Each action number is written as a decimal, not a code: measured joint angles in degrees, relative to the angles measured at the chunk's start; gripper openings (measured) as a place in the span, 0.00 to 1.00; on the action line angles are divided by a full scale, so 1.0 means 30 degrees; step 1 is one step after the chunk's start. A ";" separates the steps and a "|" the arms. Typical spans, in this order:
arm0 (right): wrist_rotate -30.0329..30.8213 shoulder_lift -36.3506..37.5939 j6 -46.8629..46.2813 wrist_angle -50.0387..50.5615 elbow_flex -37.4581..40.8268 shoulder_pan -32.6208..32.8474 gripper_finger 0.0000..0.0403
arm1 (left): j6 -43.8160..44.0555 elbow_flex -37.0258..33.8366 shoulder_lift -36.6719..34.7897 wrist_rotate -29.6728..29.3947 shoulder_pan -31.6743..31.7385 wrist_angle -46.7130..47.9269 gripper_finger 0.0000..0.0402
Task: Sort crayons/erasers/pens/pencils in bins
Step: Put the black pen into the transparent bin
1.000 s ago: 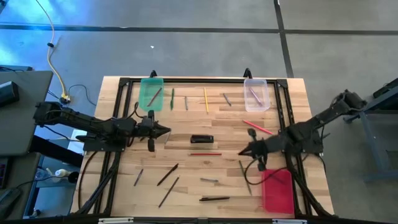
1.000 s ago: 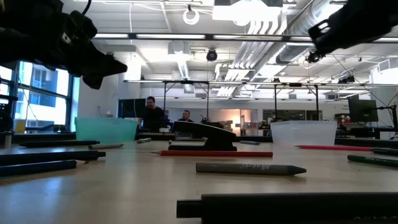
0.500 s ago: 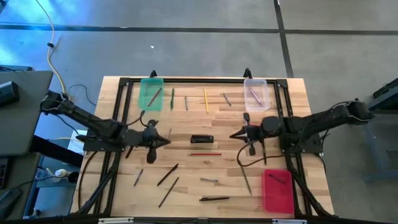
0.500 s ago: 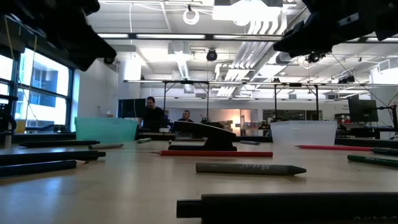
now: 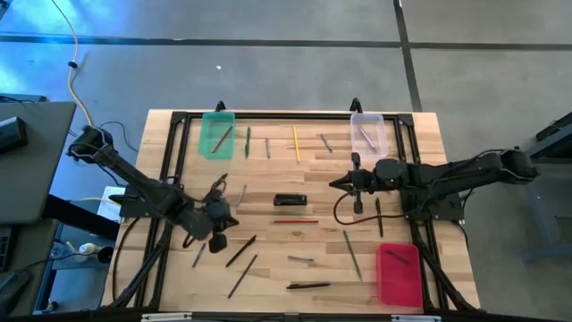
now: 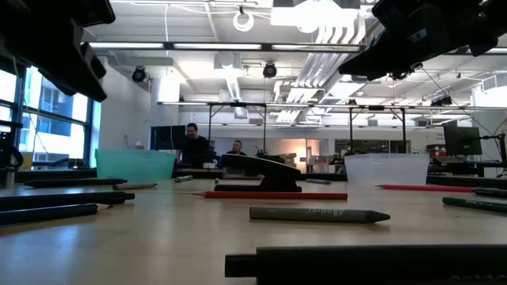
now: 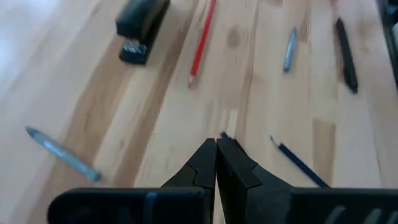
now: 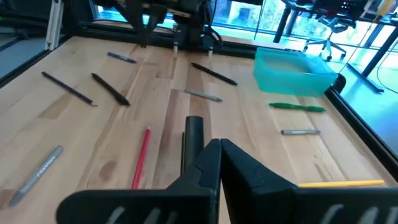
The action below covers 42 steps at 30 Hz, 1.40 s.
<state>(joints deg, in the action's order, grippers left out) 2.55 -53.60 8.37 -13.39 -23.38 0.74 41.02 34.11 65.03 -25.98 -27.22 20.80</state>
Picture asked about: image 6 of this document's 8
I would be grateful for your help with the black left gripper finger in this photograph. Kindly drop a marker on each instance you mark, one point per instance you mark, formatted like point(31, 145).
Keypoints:
point(75, 71)

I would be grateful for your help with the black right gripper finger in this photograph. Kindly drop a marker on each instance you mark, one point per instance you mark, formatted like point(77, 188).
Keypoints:
point(380, 59)

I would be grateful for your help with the translucent pale pen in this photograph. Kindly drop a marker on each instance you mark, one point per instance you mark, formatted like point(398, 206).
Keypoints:
point(319, 181)

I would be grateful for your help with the slim green pen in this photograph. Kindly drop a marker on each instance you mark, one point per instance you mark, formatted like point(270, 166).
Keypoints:
point(475, 204)

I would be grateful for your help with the yellow box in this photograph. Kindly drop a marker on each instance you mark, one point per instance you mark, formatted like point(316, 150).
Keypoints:
point(26, 161)

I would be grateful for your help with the red storage box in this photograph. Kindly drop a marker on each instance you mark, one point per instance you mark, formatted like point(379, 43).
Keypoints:
point(437, 151)

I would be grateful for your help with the clear plastic bin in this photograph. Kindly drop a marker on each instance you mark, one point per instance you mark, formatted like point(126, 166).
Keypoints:
point(386, 170)

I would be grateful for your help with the overhead light bar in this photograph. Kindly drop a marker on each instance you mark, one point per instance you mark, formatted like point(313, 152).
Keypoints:
point(269, 47)

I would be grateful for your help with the dark pen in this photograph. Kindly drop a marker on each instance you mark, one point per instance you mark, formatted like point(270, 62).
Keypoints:
point(75, 183)

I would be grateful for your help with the green translucent plastic bin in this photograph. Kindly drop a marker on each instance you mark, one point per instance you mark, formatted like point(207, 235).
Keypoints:
point(134, 166)

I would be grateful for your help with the black monitor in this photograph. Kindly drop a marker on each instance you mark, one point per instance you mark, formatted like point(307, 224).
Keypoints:
point(168, 137)
point(462, 140)

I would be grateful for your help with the red pencil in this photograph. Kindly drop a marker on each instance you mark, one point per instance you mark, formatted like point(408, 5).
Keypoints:
point(428, 188)
point(277, 195)

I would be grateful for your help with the person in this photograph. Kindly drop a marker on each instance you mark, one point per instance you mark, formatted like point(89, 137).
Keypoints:
point(237, 147)
point(195, 148)

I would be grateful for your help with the dark blue pencil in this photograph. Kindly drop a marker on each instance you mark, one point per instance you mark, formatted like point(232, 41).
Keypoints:
point(47, 213)

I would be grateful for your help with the green click pen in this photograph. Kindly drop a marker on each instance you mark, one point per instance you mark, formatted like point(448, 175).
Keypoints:
point(183, 179)

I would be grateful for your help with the black stapler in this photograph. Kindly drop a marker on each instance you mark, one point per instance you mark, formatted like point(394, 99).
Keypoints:
point(273, 174)

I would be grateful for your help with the printed grey crayon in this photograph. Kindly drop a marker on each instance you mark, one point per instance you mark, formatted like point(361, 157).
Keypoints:
point(317, 214)

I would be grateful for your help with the black gantry frame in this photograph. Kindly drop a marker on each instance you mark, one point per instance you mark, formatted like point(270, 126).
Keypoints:
point(237, 104)

